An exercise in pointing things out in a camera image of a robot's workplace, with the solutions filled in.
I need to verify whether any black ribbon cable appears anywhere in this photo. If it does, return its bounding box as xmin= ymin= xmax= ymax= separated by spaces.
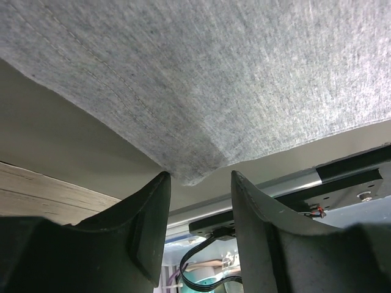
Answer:
xmin=179 ymin=228 xmax=244 ymax=291

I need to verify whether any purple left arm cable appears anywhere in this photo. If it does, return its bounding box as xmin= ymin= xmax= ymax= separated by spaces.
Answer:
xmin=164 ymin=265 xmax=183 ymax=289

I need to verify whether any grey t shirt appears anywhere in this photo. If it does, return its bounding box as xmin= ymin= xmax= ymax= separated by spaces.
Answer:
xmin=1 ymin=1 xmax=390 ymax=186

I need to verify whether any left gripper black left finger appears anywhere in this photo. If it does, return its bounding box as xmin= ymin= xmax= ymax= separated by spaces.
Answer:
xmin=1 ymin=172 xmax=171 ymax=292

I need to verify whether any green children's book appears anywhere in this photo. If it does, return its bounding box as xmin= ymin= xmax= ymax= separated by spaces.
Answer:
xmin=1 ymin=163 xmax=120 ymax=225

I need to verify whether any aluminium frame rail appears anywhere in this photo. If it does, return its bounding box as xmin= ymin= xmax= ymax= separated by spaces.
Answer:
xmin=166 ymin=146 xmax=390 ymax=243

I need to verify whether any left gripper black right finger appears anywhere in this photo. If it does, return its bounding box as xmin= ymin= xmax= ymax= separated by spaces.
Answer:
xmin=230 ymin=170 xmax=391 ymax=293

